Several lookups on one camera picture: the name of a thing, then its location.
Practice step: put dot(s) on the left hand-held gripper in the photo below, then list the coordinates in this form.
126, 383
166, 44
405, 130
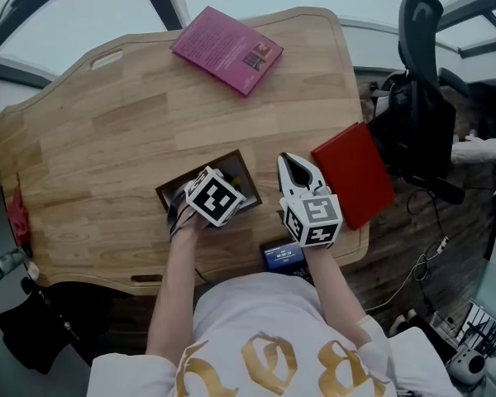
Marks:
213, 197

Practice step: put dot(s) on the person's left forearm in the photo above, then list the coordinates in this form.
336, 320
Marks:
173, 296

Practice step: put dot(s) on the red book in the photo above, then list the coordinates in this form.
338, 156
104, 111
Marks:
353, 176

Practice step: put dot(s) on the black office chair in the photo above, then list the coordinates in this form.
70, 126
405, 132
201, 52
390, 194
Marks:
425, 126

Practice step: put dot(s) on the dark box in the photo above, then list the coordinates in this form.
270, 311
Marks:
248, 180

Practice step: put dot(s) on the red crumpled wrapper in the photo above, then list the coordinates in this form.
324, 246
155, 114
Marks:
17, 217

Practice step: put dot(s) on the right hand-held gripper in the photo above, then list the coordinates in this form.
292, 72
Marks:
314, 221

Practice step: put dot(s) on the green plastic bottle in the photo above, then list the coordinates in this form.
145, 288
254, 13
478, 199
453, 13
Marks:
6, 263

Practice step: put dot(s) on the magenta book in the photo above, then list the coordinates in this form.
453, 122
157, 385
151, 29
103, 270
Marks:
223, 44

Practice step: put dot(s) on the white shirt with gold print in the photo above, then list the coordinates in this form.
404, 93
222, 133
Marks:
256, 317

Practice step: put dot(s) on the dark phone with lit screen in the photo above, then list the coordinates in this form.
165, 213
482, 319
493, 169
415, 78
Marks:
282, 256

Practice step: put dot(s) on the person's right forearm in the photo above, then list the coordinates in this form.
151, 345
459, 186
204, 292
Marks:
335, 300

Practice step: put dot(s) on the small white paper tag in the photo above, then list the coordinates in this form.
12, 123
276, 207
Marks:
33, 270

